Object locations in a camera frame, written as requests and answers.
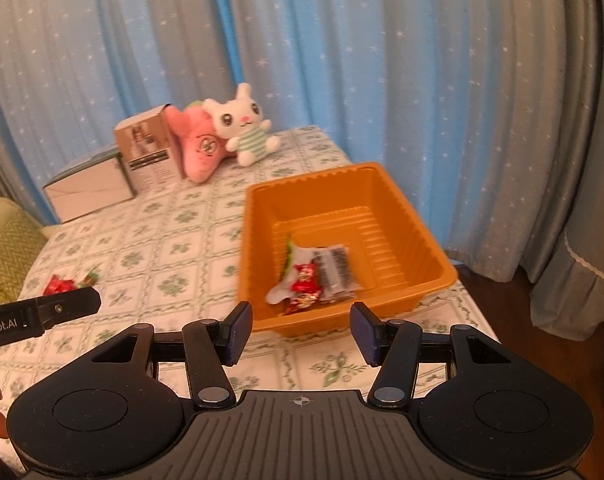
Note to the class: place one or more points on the long white cardboard box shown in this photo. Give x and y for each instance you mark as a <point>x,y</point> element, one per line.
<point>89,185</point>

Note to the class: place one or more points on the clear dark snack packet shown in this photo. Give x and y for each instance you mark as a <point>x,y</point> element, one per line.
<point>336,279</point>

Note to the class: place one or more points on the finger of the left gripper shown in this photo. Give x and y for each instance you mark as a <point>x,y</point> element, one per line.
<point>67,306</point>

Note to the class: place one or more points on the white bunny plush toy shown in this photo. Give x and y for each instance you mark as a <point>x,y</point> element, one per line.
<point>240,123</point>

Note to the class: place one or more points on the small red candy packet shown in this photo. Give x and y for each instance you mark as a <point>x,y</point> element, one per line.
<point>306,281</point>

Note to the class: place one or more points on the orange plastic tray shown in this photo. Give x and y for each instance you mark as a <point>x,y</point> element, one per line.
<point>393,256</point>

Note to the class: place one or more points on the blue star curtain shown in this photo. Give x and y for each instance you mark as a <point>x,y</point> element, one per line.
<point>480,109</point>

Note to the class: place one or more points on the white green snack bag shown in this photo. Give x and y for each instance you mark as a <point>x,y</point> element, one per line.
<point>295,255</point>

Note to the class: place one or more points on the red square snack packet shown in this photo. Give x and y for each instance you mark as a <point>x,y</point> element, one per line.
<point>57,285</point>

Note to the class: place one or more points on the light green sofa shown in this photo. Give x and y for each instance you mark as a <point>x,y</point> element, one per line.
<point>1,239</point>

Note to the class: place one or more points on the tall beige product box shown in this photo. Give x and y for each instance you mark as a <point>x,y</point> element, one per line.
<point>150,152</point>

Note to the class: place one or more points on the grey lace-trimmed cover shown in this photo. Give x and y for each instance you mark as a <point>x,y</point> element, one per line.
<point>568,299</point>

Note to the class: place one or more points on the green brown candy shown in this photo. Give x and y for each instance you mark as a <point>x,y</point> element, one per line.
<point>90,279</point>

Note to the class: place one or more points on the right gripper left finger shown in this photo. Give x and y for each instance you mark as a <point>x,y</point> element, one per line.
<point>211,345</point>

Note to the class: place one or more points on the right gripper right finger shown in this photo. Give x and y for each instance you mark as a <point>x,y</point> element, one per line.
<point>394,347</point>

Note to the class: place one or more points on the pink plush toy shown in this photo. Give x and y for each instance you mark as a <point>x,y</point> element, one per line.
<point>202,150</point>

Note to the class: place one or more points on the green floral tablecloth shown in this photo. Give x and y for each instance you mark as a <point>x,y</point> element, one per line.
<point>172,256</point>

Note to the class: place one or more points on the green zigzag cushion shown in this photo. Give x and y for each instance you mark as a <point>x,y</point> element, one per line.
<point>9,254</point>

